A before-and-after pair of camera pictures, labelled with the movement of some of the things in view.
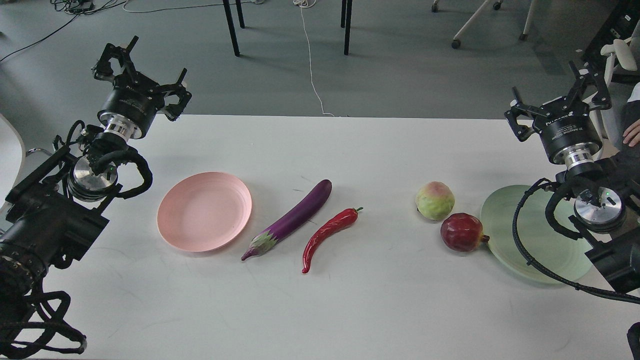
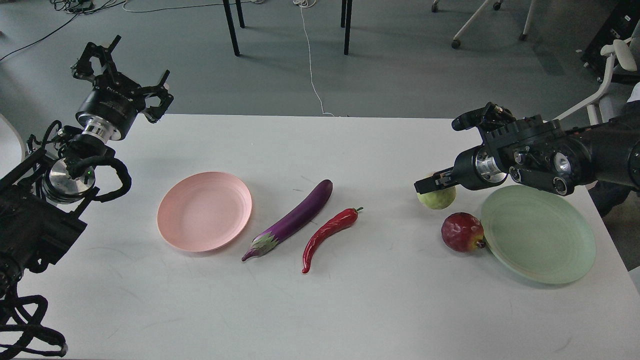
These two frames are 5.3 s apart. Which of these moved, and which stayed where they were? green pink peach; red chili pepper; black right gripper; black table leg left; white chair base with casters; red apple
Moved: green pink peach; black right gripper
Stayed: red chili pepper; black table leg left; red apple; white chair base with casters
